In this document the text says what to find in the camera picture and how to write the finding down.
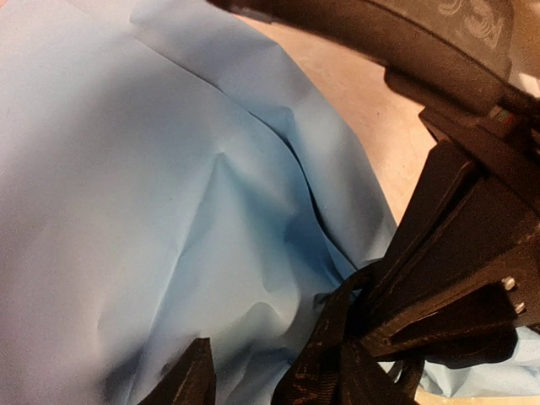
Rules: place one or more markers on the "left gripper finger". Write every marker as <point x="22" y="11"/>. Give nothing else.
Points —
<point x="191" y="380"/>

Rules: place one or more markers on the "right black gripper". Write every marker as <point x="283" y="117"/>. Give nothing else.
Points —
<point x="463" y="266"/>

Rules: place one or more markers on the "black strap ribbon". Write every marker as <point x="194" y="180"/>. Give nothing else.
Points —
<point x="333" y="368"/>

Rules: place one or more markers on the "blue wrapping paper sheet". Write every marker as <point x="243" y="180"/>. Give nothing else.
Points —
<point x="168" y="173"/>

